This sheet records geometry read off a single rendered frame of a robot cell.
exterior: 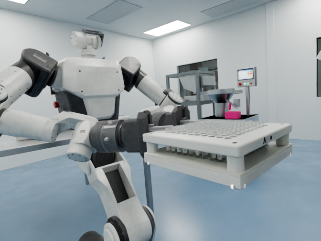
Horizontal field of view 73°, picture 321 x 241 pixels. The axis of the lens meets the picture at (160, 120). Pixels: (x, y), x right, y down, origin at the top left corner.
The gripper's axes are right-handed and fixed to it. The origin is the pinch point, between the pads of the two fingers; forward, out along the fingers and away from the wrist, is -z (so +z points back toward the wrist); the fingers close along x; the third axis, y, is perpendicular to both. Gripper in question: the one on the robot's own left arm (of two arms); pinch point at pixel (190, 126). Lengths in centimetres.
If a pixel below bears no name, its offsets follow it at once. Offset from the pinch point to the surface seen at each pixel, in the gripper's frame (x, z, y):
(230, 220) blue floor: 98, 71, -98
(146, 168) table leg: 45, 103, -40
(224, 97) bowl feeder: -5, 142, -189
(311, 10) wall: -153, 137, -448
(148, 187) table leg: 60, 103, -40
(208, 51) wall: -125, 351, -392
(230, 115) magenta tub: 17, 122, -173
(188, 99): -7, 258, -229
